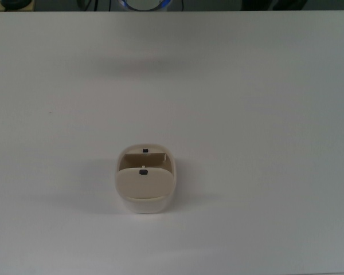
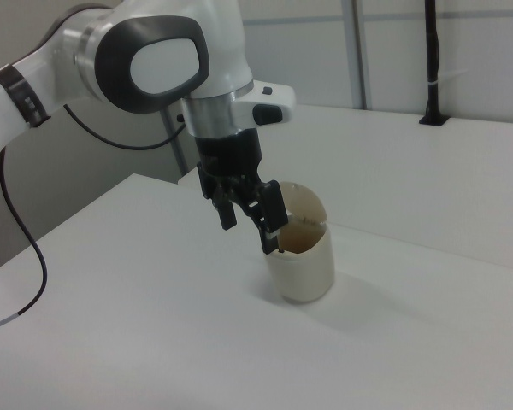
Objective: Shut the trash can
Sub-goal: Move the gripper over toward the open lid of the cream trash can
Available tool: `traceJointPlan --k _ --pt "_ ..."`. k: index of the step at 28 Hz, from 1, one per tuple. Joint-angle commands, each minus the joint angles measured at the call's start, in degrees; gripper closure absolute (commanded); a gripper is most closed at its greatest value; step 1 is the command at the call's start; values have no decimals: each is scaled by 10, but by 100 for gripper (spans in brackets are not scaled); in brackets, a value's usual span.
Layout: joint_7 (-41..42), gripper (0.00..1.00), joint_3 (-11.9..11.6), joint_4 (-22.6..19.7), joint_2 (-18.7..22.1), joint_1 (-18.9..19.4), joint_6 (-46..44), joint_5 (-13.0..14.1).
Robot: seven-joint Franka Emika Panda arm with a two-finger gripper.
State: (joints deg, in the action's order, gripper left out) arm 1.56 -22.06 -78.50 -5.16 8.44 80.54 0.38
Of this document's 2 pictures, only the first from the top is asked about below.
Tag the beige bin lid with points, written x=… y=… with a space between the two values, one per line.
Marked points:
x=143 y=184

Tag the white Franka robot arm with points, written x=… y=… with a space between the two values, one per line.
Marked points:
x=144 y=4

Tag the dark background object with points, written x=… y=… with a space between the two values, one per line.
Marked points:
x=275 y=4

